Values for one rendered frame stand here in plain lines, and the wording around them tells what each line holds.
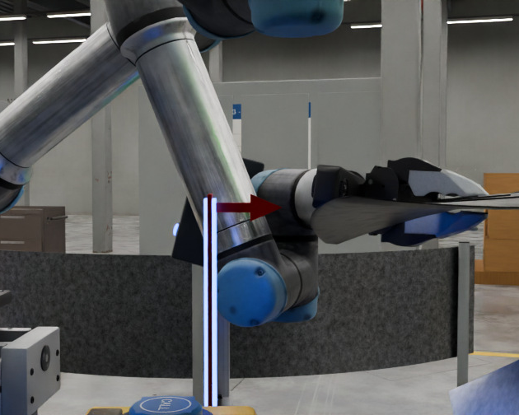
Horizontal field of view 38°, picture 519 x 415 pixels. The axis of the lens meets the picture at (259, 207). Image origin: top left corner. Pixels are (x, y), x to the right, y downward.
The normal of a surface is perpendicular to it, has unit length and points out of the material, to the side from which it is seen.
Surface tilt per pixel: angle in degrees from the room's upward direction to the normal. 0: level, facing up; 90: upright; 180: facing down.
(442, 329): 90
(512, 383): 55
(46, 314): 90
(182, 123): 88
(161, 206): 90
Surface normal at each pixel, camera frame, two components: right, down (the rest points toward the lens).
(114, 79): 0.24, 0.69
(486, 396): -0.66, -0.55
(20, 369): -0.04, 0.04
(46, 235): 0.98, 0.01
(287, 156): -0.25, 0.04
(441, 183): -0.79, -0.08
